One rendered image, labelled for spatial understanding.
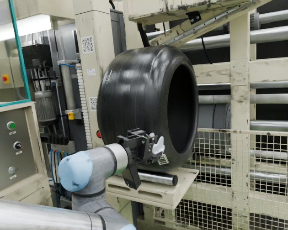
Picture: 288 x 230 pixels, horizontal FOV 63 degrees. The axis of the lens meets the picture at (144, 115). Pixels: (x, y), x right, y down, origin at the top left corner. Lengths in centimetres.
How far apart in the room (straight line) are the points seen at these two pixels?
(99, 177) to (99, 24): 83
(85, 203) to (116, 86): 50
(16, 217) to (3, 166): 87
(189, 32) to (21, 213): 119
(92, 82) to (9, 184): 60
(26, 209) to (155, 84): 61
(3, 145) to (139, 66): 70
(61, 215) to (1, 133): 84
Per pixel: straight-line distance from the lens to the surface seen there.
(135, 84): 87
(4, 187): 126
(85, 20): 123
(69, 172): 51
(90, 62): 121
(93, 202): 54
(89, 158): 52
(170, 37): 142
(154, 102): 84
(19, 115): 125
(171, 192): 104
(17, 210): 39
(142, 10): 135
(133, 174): 66
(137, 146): 63
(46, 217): 40
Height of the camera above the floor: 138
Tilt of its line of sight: 12 degrees down
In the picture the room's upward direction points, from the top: 5 degrees counter-clockwise
